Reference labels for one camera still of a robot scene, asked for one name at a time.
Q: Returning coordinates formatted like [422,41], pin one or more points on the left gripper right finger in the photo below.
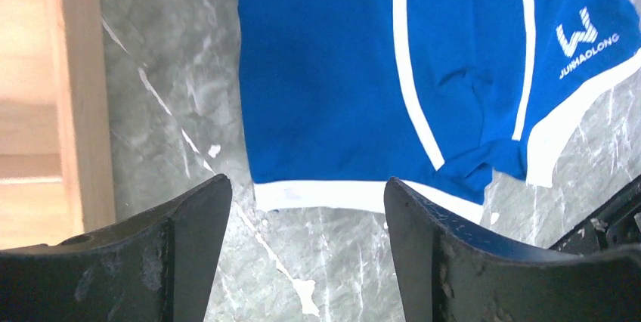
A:
[451,269]

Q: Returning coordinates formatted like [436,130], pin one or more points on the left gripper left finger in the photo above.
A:
[158,265]

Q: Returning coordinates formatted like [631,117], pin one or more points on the blue underwear white trim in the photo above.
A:
[338,96]

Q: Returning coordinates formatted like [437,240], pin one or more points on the wooden compartment tray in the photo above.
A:
[56,161]

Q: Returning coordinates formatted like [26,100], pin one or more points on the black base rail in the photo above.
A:
[615,223]

